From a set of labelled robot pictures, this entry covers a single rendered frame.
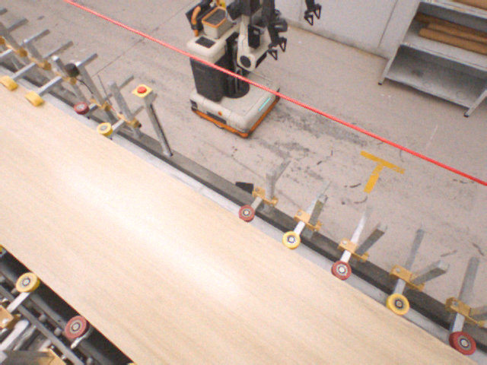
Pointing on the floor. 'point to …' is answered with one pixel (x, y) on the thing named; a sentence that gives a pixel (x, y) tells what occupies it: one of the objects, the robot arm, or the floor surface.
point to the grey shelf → (440, 56)
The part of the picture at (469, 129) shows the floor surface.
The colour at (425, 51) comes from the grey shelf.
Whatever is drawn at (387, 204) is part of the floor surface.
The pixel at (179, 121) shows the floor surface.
